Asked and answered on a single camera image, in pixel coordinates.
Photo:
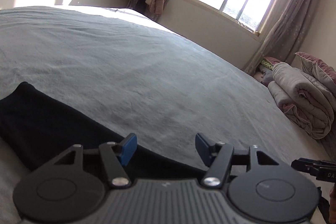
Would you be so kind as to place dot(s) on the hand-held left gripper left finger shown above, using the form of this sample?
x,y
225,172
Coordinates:
x,y
130,147

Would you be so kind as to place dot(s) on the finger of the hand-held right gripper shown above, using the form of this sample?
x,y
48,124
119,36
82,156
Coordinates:
x,y
304,166

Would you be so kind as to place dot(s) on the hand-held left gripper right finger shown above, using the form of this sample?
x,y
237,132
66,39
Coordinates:
x,y
203,148

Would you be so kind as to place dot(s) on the cream bear print sweatshirt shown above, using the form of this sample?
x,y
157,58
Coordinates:
x,y
52,121

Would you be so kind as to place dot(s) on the folded grey pink quilt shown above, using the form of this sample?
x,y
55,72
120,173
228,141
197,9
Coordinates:
x,y
302,98

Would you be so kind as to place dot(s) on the grey bed sheet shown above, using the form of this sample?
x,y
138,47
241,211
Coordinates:
x,y
131,69

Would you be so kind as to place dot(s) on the pink grey pillow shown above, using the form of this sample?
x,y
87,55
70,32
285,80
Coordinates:
x,y
319,69

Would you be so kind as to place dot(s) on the pink green cloth bundle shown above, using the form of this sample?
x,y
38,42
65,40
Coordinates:
x,y
266,69

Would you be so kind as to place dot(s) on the grey curtain beside quilt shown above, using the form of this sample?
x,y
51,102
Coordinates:
x,y
294,24

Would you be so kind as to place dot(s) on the pink hanging garment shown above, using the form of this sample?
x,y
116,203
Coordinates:
x,y
157,1

